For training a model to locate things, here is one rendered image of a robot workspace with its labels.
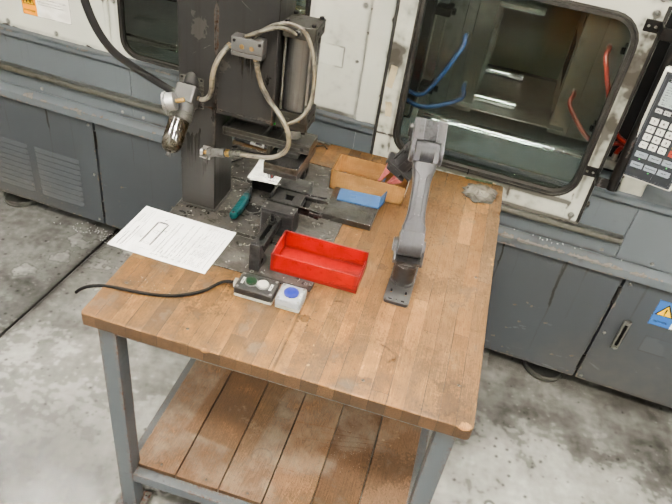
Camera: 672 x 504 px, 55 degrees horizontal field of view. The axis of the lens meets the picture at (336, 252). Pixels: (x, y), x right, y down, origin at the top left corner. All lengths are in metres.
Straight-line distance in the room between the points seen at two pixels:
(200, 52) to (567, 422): 2.04
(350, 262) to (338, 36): 0.90
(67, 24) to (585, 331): 2.44
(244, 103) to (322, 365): 0.73
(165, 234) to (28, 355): 1.14
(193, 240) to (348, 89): 0.89
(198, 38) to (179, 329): 0.75
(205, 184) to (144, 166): 1.06
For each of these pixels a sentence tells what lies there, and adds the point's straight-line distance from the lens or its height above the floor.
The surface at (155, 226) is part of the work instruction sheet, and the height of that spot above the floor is 0.90.
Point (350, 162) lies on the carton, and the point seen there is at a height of 0.95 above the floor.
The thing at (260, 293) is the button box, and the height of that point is 0.93.
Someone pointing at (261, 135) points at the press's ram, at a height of 1.18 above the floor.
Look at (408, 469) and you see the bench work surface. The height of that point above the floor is 0.22.
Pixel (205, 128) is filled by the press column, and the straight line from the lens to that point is 1.88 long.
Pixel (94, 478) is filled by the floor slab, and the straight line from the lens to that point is 2.48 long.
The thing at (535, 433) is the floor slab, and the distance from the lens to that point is 2.81.
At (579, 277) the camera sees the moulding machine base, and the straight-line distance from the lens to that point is 2.64.
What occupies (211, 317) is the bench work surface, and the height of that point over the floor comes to 0.90.
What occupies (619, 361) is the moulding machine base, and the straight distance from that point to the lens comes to 2.90.
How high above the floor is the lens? 2.06
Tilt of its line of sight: 38 degrees down
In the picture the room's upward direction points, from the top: 9 degrees clockwise
